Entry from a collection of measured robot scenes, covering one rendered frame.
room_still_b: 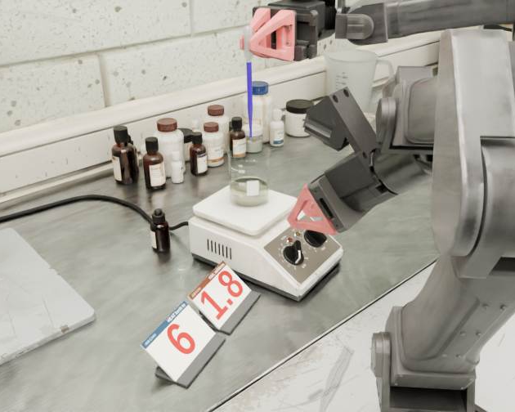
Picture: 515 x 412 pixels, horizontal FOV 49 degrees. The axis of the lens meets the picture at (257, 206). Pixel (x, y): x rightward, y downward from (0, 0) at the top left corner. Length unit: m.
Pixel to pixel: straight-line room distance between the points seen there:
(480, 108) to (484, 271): 0.09
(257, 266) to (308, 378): 0.19
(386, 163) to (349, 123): 0.06
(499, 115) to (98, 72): 0.97
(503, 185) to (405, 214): 0.74
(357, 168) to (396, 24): 0.32
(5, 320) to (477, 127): 0.65
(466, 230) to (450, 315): 0.12
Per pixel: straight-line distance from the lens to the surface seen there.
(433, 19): 0.89
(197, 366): 0.69
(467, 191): 0.29
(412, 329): 0.49
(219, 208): 0.83
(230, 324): 0.75
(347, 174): 0.62
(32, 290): 0.85
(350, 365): 0.71
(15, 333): 0.78
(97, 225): 1.00
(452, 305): 0.39
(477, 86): 0.32
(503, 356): 0.77
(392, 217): 1.01
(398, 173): 0.60
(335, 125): 0.63
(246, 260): 0.80
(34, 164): 1.13
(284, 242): 0.80
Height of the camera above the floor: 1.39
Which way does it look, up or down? 28 degrees down
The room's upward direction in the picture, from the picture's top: straight up
